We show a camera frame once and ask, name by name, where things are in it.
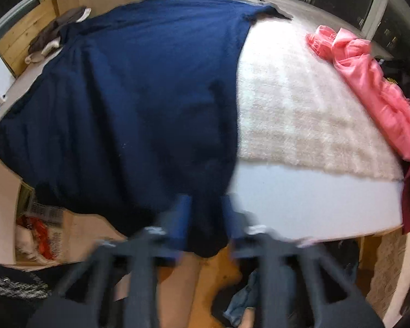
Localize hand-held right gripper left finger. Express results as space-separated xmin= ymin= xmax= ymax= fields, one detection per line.
xmin=53 ymin=193 xmax=195 ymax=328

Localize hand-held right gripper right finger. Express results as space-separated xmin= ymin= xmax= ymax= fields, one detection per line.
xmin=222 ymin=193 xmax=366 ymax=328

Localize navy blue garment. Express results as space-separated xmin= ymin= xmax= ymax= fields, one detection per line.
xmin=0 ymin=0 xmax=292 ymax=258

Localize brown folded clothes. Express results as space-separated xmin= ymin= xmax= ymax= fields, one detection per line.
xmin=30 ymin=6 xmax=89 ymax=52

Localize blue jeans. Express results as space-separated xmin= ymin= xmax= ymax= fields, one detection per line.
xmin=222 ymin=270 xmax=260 ymax=327

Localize white bed mattress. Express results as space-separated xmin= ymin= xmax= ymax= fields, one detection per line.
xmin=227 ymin=159 xmax=407 ymax=245

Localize white fluffy blanket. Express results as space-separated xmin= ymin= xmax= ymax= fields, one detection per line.
xmin=236 ymin=17 xmax=405 ymax=181

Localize white laundry basket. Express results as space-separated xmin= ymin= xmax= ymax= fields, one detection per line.
xmin=15 ymin=181 xmax=67 ymax=263

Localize pink garment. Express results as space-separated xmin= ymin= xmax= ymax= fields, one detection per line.
xmin=306 ymin=25 xmax=410 ymax=165

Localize white folded cloth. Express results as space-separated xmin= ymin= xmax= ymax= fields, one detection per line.
xmin=24 ymin=8 xmax=91 ymax=65

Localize wooden headboard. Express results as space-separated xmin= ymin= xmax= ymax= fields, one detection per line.
xmin=0 ymin=0 xmax=60 ymax=77

